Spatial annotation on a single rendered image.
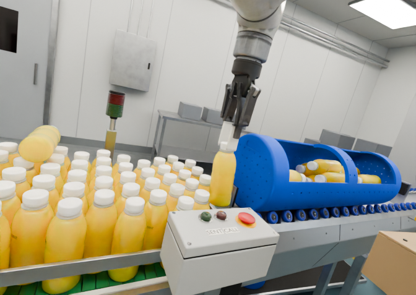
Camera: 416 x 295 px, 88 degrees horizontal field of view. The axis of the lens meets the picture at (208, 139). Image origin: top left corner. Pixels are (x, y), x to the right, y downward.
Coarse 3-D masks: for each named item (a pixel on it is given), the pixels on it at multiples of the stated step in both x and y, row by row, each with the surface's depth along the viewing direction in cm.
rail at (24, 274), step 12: (132, 252) 45; (144, 252) 46; (156, 252) 47; (48, 264) 38; (60, 264) 38; (72, 264) 39; (84, 264) 40; (96, 264) 41; (108, 264) 43; (120, 264) 44; (132, 264) 45; (0, 276) 35; (12, 276) 36; (24, 276) 36; (36, 276) 37; (48, 276) 38; (60, 276) 39
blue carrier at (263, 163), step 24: (240, 144) 85; (264, 144) 72; (288, 144) 97; (312, 144) 101; (240, 168) 82; (264, 168) 71; (288, 168) 70; (360, 168) 124; (384, 168) 114; (240, 192) 81; (264, 192) 70; (288, 192) 71; (312, 192) 76; (336, 192) 83; (360, 192) 91; (384, 192) 101
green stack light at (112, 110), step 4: (108, 104) 84; (112, 104) 84; (108, 108) 84; (112, 108) 84; (116, 108) 85; (120, 108) 86; (108, 112) 85; (112, 112) 85; (116, 112) 85; (120, 112) 86; (112, 116) 85; (116, 116) 86; (120, 116) 87
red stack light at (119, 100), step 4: (108, 96) 84; (112, 96) 83; (116, 96) 84; (120, 96) 84; (124, 96) 86; (108, 100) 84; (112, 100) 84; (116, 100) 84; (120, 100) 85; (116, 104) 84; (120, 104) 85
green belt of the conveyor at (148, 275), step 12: (156, 264) 53; (84, 276) 46; (96, 276) 46; (108, 276) 53; (144, 276) 49; (156, 276) 50; (12, 288) 40; (24, 288) 41; (36, 288) 41; (72, 288) 43; (84, 288) 43; (96, 288) 44
